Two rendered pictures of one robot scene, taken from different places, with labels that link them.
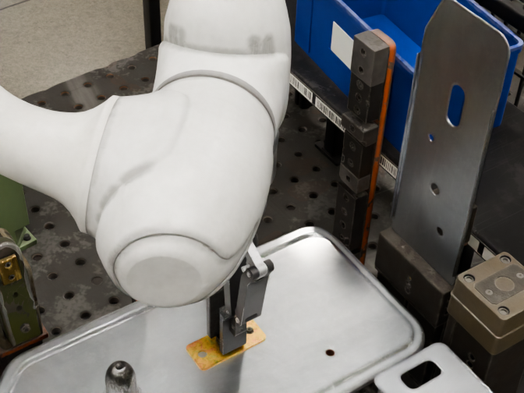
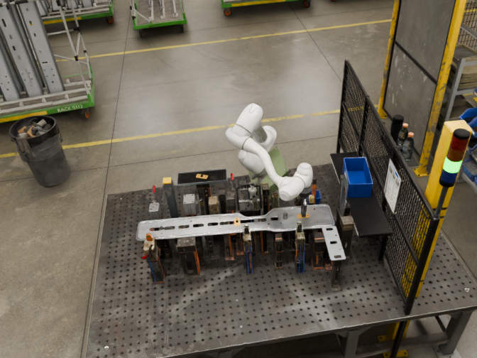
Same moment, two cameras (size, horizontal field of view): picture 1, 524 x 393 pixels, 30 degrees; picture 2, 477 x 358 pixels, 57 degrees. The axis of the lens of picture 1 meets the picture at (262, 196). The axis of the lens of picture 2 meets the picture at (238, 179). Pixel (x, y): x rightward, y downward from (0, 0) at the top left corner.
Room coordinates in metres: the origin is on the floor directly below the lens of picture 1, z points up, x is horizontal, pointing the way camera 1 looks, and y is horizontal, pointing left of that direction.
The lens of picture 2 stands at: (-1.37, -0.87, 3.22)
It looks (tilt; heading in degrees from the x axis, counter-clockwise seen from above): 40 degrees down; 35
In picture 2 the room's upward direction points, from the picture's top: 5 degrees counter-clockwise
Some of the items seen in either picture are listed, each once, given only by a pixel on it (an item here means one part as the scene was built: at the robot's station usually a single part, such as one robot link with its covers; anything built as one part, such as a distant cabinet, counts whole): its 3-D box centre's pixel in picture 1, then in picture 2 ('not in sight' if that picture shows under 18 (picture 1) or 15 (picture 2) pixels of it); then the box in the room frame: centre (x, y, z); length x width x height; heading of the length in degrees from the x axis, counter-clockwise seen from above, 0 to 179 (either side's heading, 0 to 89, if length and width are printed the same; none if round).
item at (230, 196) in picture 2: not in sight; (232, 214); (0.55, 0.55, 0.89); 0.13 x 0.11 x 0.38; 35
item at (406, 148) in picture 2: not in sight; (408, 146); (1.04, -0.50, 1.53); 0.06 x 0.06 x 0.20
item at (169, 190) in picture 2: not in sight; (172, 203); (0.40, 1.01, 0.92); 0.08 x 0.08 x 0.44; 35
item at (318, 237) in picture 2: not in sight; (317, 251); (0.56, -0.14, 0.84); 0.11 x 0.10 x 0.28; 35
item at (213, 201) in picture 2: not in sight; (215, 219); (0.44, 0.64, 0.89); 0.13 x 0.11 x 0.38; 35
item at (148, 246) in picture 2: not in sight; (154, 261); (-0.09, 0.79, 0.88); 0.15 x 0.11 x 0.36; 35
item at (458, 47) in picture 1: (441, 148); (343, 196); (0.81, -0.19, 1.17); 0.12 x 0.01 x 0.34; 35
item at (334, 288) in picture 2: not in sight; (335, 271); (0.45, -0.31, 0.84); 0.11 x 0.06 x 0.29; 35
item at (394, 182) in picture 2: not in sight; (392, 186); (0.90, -0.48, 1.30); 0.23 x 0.02 x 0.31; 35
